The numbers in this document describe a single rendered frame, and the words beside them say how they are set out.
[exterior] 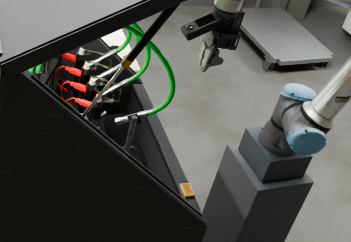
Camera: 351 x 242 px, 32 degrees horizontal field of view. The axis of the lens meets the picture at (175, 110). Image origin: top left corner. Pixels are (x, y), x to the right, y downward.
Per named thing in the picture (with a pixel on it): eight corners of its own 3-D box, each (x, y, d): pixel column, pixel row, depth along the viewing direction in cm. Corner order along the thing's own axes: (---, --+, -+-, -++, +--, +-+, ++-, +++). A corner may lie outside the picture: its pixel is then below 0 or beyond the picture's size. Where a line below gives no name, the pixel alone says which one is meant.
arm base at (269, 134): (285, 126, 223) (294, 105, 217) (307, 153, 213) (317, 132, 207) (250, 129, 217) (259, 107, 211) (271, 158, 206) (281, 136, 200)
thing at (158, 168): (189, 252, 180) (203, 214, 170) (176, 253, 178) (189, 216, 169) (135, 118, 224) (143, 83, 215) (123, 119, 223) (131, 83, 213)
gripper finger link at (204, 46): (216, 71, 180) (225, 45, 175) (198, 71, 178) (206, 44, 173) (212, 65, 183) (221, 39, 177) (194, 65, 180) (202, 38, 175)
